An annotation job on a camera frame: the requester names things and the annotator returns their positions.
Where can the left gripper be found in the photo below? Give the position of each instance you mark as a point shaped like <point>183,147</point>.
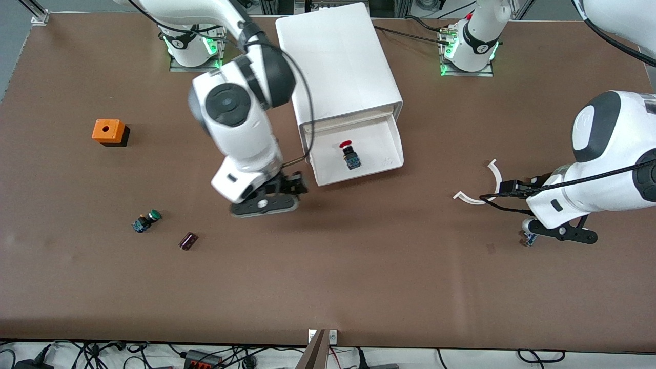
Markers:
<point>539,182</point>

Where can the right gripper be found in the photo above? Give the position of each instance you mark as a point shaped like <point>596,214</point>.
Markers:
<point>285,185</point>

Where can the red push button switch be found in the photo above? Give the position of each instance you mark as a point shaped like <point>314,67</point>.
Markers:
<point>351,159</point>

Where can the white plastic drawer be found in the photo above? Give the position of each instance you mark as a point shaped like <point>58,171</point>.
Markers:
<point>379,143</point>
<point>348,120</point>

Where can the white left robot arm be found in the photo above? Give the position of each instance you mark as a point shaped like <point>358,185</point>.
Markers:
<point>610,154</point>

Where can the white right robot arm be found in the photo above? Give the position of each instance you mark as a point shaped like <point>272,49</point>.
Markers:
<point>241,138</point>

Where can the white drawer cabinet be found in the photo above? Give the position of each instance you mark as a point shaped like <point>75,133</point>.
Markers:
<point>333,61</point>

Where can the white curved plastic strip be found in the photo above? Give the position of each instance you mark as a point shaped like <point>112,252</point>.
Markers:
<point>461,196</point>

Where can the small blue electronic component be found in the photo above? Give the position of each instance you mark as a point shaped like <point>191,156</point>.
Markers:
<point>528,240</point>

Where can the dark maroon cylindrical capacitor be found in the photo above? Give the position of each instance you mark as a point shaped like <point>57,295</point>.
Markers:
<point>187,241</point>

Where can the orange box with hole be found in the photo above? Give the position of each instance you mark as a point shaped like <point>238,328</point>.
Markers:
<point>106,130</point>

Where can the black plug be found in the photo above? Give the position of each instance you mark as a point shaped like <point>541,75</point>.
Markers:
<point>362,359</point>

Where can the black power strip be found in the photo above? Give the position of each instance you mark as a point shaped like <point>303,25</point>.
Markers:
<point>202,360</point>

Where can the black power adapter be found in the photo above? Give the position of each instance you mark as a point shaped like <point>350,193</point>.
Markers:
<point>33,365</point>

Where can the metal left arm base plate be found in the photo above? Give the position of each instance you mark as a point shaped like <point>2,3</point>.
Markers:
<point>484,73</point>

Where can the green push button switch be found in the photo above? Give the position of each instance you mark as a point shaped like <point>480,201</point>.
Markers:
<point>146,221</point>

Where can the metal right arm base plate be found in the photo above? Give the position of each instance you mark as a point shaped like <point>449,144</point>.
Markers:
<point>174,68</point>

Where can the brown camera stand post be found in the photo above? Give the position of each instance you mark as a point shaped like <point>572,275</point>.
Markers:
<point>315,353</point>

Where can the aluminium frame profile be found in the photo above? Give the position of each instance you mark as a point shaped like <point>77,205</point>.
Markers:
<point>36,13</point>

